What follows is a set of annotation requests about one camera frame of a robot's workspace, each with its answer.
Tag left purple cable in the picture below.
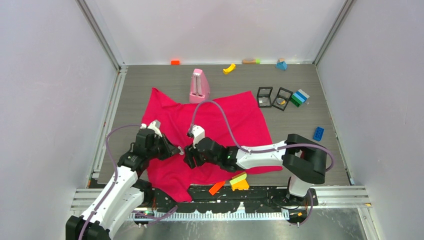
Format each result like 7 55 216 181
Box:
77 124 147 240

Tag yellow block pile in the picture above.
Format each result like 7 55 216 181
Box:
229 172 250 192

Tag black display frame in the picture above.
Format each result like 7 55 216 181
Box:
271 87 293 111
256 86 273 108

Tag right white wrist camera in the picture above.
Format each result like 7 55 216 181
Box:
187 124 206 148

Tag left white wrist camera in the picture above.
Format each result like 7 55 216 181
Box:
140 119 163 138

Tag stacked green blue bricks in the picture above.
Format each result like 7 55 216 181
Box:
290 89 310 108

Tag right black display frame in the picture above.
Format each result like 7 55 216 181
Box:
271 87 293 111

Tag pink metronome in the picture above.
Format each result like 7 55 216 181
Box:
189 68 211 104

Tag red cloth garment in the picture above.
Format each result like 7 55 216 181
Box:
141 87 273 202

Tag small orange block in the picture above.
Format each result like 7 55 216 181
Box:
170 59 181 66

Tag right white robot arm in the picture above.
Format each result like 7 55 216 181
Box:
184 133 332 205

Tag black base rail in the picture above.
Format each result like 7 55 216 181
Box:
141 185 319 214

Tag blue lego brick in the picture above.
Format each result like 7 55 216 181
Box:
312 126 325 142

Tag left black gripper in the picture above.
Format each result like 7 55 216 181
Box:
146 133 180 161

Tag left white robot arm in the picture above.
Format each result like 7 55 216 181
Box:
65 121 180 240

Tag tan wooden block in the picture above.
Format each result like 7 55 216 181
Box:
242 58 261 65

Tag blue triangular block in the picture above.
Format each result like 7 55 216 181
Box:
275 58 288 71

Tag round silver brooch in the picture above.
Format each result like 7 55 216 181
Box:
178 146 185 156

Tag yellow curved block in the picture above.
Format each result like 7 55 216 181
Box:
222 63 236 75

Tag orange rectangular block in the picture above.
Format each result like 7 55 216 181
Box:
208 180 226 196

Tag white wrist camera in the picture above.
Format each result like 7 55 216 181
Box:
140 119 163 138
187 124 206 148

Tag left black display frame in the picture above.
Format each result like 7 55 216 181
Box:
256 86 273 108

